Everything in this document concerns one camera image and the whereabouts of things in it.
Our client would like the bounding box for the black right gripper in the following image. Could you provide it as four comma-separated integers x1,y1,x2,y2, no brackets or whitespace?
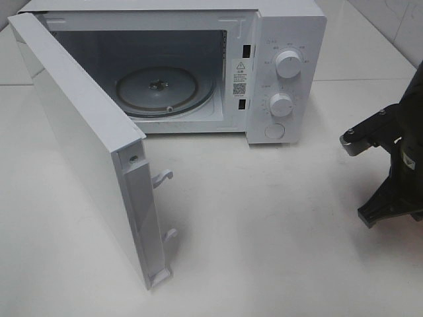
358,135,422,228

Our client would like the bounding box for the round white door button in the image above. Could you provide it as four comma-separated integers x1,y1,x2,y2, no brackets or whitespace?
264,123,285,139

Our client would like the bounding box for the white microwave door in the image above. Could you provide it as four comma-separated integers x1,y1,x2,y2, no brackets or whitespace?
9,13,176,289

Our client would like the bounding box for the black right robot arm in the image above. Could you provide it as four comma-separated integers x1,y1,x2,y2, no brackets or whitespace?
355,66,422,228

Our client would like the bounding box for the lower white timer knob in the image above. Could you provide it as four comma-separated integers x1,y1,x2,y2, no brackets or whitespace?
270,93,294,118

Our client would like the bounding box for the upper white power knob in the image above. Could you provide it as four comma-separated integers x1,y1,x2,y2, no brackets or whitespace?
275,48,302,79

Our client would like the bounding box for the white microwave oven body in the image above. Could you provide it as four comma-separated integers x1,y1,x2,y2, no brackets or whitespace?
13,1,327,144

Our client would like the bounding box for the white warning label sticker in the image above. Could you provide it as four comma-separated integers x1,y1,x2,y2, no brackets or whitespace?
230,58,252,98

